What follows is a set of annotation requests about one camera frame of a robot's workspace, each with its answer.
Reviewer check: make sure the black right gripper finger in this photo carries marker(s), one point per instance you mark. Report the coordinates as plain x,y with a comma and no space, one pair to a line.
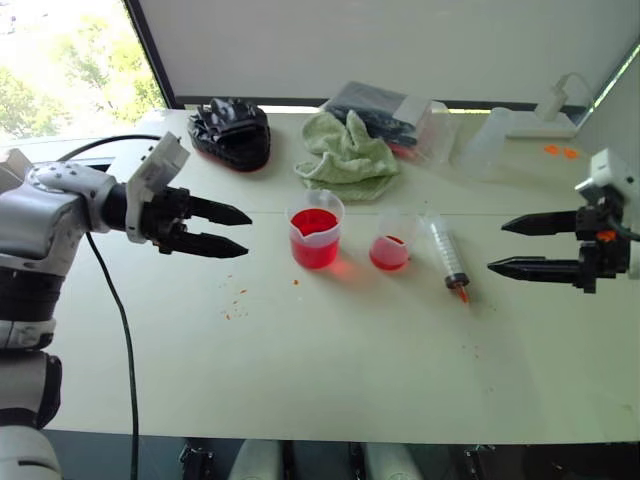
545,223
540,270

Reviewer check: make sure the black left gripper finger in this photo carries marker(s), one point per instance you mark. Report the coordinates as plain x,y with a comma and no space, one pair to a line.
212,245
217,213

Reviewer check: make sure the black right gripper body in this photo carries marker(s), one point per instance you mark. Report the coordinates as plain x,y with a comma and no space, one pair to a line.
602,255

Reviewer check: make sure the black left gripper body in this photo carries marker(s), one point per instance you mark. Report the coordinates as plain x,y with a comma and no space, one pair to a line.
167,212

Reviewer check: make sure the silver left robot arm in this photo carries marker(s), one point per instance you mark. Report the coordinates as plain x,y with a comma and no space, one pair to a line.
45,215

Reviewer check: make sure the clear plastic syringe orange tip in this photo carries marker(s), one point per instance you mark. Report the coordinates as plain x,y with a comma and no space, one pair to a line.
447,250

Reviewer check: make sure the empty clear plastic measuring cup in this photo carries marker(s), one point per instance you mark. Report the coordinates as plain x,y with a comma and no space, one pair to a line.
487,147

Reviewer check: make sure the orange scrap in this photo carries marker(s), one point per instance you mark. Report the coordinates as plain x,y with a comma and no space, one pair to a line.
572,154
551,149

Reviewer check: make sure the large clear beaker red liquid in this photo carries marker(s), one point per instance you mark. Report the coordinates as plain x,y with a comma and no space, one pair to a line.
315,235

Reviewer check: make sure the green terry cloth towel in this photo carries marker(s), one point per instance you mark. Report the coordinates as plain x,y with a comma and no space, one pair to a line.
345,160

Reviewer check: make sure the small clear beaker red liquid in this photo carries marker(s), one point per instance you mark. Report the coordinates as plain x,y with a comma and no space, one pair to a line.
390,252

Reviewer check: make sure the clear plastic bag dark contents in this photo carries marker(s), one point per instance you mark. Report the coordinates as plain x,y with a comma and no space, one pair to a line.
387,120

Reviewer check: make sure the black table clamp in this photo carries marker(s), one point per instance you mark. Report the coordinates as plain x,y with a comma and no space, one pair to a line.
196,462
479,460

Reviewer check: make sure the grey rounded shape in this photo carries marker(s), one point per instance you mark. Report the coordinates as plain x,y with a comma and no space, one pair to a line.
392,462
257,462

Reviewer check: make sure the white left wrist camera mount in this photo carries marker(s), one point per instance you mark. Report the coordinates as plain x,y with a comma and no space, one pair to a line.
152,165

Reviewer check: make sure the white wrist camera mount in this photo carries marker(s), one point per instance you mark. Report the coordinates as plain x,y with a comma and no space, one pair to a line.
152,165
607,172

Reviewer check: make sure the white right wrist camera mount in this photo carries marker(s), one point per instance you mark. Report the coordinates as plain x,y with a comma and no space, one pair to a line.
607,172

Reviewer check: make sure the black window frame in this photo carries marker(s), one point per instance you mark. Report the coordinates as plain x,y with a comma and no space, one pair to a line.
150,55

